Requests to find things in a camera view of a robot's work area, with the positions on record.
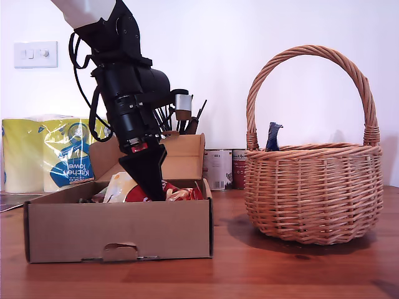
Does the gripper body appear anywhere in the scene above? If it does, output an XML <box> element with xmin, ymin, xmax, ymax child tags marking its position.
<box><xmin>112</xmin><ymin>104</ymin><xmax>163</xmax><ymax>153</ymax></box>

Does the red white Maltesers bag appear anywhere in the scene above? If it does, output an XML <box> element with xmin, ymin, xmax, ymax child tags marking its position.
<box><xmin>102</xmin><ymin>173</ymin><xmax>205</xmax><ymax>203</ymax></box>

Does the dark blue egg bag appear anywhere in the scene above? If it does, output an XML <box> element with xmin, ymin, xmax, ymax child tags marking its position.
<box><xmin>265</xmin><ymin>121</ymin><xmax>284</xmax><ymax>152</ymax></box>

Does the brown cardboard box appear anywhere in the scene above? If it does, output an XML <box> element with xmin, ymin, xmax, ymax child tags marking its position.
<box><xmin>23</xmin><ymin>133</ymin><xmax>214</xmax><ymax>264</ymax></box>

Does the woven wicker basket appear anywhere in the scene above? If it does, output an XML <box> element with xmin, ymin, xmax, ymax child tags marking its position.
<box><xmin>244</xmin><ymin>44</ymin><xmax>384</xmax><ymax>246</ymax></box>

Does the thin black stick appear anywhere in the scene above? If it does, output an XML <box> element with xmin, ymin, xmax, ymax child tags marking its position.
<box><xmin>196</xmin><ymin>99</ymin><xmax>208</xmax><ymax>119</ymax></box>

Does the tin can white label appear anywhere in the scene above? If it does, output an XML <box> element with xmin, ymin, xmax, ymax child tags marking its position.
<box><xmin>204</xmin><ymin>149</ymin><xmax>233</xmax><ymax>191</ymax></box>

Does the tin can red label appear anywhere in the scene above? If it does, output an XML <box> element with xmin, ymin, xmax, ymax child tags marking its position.
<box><xmin>232</xmin><ymin>149</ymin><xmax>247</xmax><ymax>190</ymax></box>

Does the kitchen towel roll pack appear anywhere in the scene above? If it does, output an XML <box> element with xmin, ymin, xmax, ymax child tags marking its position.
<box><xmin>1</xmin><ymin>114</ymin><xmax>113</xmax><ymax>193</ymax></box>

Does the dark flat magazine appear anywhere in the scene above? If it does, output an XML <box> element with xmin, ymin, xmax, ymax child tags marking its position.
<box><xmin>0</xmin><ymin>191</ymin><xmax>47</xmax><ymax>213</ymax></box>

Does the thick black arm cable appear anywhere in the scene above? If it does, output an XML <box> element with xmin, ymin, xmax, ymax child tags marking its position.
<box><xmin>88</xmin><ymin>87</ymin><xmax>113</xmax><ymax>143</ymax></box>

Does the dark brown wooden handle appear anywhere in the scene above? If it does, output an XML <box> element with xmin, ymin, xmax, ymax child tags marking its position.
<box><xmin>186</xmin><ymin>115</ymin><xmax>200</xmax><ymax>135</ymax></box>

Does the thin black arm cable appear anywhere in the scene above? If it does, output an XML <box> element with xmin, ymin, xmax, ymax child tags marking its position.
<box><xmin>68</xmin><ymin>31</ymin><xmax>94</xmax><ymax>110</ymax></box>

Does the white wall switch plate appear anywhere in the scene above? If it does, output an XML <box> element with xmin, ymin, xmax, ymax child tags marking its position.
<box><xmin>13</xmin><ymin>40</ymin><xmax>59</xmax><ymax>69</ymax></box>

